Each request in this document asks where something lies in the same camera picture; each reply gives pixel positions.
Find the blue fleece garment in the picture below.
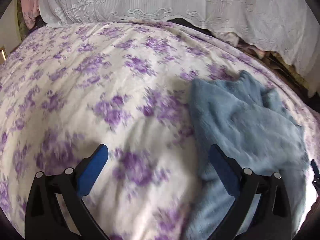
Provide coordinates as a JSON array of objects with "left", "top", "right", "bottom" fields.
[{"left": 182, "top": 71, "right": 309, "bottom": 239}]

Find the stacked bedding under lace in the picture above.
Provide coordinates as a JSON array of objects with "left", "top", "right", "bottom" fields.
[{"left": 170, "top": 18, "right": 310, "bottom": 103}]

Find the purple floral bed sheet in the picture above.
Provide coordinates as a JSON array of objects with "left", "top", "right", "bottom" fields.
[{"left": 1, "top": 22, "right": 319, "bottom": 239}]

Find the white lace cover cloth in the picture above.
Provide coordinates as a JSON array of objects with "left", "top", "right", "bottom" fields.
[{"left": 39, "top": 0, "right": 319, "bottom": 93}]

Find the pink floral pillow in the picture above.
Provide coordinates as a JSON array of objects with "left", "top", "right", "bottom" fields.
[{"left": 21, "top": 0, "right": 40, "bottom": 30}]

